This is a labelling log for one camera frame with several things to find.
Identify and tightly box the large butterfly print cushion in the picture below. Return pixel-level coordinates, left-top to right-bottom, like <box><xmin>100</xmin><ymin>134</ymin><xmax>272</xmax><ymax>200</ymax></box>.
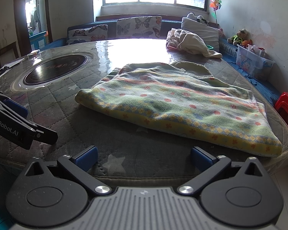
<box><xmin>116</xmin><ymin>16</ymin><xmax>163</xmax><ymax>39</ymax></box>

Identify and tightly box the brown teddy bear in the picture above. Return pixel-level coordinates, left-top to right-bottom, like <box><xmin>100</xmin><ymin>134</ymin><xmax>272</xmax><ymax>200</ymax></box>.
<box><xmin>227</xmin><ymin>28</ymin><xmax>250</xmax><ymax>46</ymax></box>

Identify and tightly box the blue cabinet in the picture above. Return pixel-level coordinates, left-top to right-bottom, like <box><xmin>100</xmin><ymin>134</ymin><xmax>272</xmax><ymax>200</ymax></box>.
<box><xmin>29</xmin><ymin>31</ymin><xmax>50</xmax><ymax>51</ymax></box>

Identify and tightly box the colourful pinwheel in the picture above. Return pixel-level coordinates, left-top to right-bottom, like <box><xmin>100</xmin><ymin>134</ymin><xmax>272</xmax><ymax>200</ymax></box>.
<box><xmin>209</xmin><ymin>0</ymin><xmax>223</xmax><ymax>28</ymax></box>

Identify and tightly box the dark wooden door frame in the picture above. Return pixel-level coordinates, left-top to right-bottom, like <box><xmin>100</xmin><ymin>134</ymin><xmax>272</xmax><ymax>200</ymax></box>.
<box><xmin>13</xmin><ymin>0</ymin><xmax>54</xmax><ymax>53</ymax></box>

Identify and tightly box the colourful floral striped shirt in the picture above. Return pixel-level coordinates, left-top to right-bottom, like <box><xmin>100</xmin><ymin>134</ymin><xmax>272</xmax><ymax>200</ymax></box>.
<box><xmin>74</xmin><ymin>62</ymin><xmax>283</xmax><ymax>158</ymax></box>

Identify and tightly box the grey pillow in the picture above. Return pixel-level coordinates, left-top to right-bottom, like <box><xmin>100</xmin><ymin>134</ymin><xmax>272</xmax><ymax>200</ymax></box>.
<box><xmin>181</xmin><ymin>17</ymin><xmax>220</xmax><ymax>53</ymax></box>

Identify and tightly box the clear plastic storage box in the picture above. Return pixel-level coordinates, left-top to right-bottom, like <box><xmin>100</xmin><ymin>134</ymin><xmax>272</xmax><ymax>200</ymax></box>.
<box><xmin>236</xmin><ymin>44</ymin><xmax>275</xmax><ymax>80</ymax></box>

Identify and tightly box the blue sofa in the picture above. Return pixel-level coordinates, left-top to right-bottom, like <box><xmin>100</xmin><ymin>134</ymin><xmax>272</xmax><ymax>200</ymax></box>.
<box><xmin>48</xmin><ymin>19</ymin><xmax>282</xmax><ymax>106</ymax></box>

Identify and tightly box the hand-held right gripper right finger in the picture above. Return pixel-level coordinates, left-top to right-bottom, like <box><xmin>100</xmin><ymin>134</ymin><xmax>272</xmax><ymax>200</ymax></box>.
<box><xmin>177</xmin><ymin>146</ymin><xmax>267</xmax><ymax>195</ymax></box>

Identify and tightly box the dark wooden cabinet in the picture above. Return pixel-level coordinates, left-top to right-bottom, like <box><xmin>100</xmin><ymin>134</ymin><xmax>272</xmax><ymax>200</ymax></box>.
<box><xmin>0</xmin><ymin>41</ymin><xmax>22</xmax><ymax>75</ymax></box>

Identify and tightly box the white paper sheet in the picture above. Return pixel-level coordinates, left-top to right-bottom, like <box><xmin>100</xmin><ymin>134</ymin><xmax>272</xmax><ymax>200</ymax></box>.
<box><xmin>0</xmin><ymin>57</ymin><xmax>26</xmax><ymax>68</ymax></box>

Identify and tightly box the small butterfly print cushion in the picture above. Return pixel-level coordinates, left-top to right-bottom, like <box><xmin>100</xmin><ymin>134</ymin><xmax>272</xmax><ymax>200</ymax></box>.
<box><xmin>66</xmin><ymin>24</ymin><xmax>108</xmax><ymax>45</ymax></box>

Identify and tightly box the round black induction cooktop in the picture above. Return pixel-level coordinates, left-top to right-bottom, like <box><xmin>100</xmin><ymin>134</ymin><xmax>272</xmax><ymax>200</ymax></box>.
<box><xmin>23</xmin><ymin>54</ymin><xmax>88</xmax><ymax>86</ymax></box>

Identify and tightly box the panda plush toy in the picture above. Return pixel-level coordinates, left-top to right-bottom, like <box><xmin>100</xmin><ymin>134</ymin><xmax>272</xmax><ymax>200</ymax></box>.
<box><xmin>187</xmin><ymin>12</ymin><xmax>210</xmax><ymax>26</ymax></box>

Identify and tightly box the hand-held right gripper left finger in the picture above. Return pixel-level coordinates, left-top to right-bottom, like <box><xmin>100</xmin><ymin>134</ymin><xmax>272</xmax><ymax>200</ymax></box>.
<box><xmin>23</xmin><ymin>146</ymin><xmax>112</xmax><ymax>196</ymax></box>

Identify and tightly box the cream crumpled garment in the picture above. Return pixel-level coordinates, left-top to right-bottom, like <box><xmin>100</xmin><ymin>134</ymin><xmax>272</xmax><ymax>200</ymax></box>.
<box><xmin>166</xmin><ymin>29</ymin><xmax>223</xmax><ymax>58</ymax></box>

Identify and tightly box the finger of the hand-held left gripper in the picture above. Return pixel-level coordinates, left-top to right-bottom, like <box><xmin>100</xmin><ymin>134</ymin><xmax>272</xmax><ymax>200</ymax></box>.
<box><xmin>0</xmin><ymin>86</ymin><xmax>28</xmax><ymax>121</ymax></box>
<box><xmin>32</xmin><ymin>124</ymin><xmax>59</xmax><ymax>145</ymax></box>

